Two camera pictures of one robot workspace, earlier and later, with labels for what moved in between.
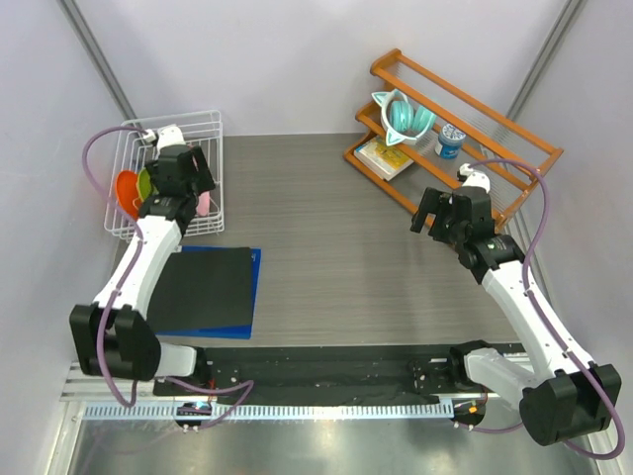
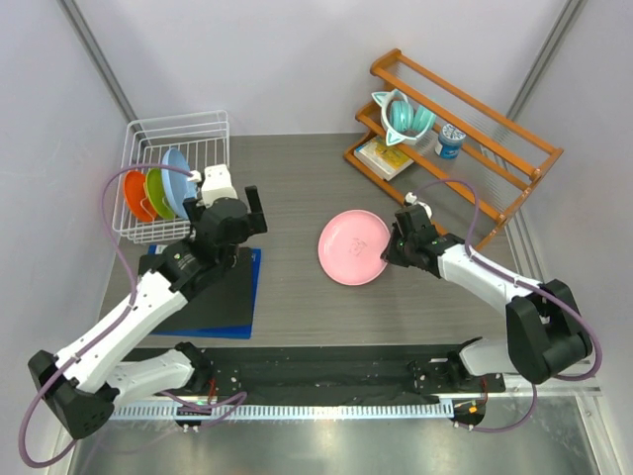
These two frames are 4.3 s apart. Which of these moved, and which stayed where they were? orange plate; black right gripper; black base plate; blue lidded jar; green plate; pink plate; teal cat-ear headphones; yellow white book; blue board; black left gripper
Moved: black left gripper; green plate; black right gripper; orange plate; pink plate
Stayed: black base plate; blue board; yellow white book; teal cat-ear headphones; blue lidded jar
